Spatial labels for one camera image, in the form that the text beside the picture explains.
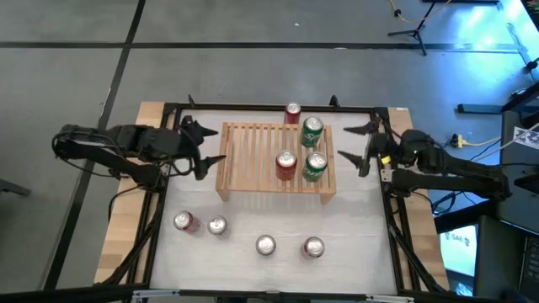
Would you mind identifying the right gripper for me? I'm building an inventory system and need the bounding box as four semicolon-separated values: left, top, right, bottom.
337;120;395;178

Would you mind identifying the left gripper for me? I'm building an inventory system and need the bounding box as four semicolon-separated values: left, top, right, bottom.
176;114;227;182

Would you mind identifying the green Sprite can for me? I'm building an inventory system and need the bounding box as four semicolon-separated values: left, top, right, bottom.
299;115;325;149
302;151;329;183

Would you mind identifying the silver Diet Coke can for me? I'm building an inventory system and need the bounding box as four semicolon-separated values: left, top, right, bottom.
206;215;232;239
254;234;278;257

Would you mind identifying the red Star Wars Coca-Cola can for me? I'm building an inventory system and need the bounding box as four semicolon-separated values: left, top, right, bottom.
300;236;326;259

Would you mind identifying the wooden slatted shelf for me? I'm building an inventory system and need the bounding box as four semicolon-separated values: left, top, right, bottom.
215;121;338;206

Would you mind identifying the black tripod stand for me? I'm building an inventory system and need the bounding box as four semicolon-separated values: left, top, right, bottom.
387;0;455;57

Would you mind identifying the black desk leg bar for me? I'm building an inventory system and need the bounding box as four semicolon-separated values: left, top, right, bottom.
457;82;539;114

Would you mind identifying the white table cover sheet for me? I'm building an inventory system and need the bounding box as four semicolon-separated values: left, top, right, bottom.
149;108;400;295

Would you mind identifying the white logo sticker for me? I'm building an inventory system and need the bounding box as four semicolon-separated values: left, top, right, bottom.
512;125;539;151

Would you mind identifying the black equipment case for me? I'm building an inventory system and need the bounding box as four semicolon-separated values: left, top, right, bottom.
496;109;539;235

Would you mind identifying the black computer housing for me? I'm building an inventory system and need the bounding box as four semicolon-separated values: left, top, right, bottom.
473;215;539;303

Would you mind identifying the dark stand foot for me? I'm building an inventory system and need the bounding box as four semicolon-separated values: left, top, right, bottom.
0;178;33;198

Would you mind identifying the yellow power plug cable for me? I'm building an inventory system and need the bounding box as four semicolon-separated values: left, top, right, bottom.
450;133;503;149

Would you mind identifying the black arm base cable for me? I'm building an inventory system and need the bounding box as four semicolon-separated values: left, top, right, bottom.
107;183;147;223

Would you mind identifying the yellow floor cable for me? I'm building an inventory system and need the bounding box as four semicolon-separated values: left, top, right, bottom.
387;0;454;24

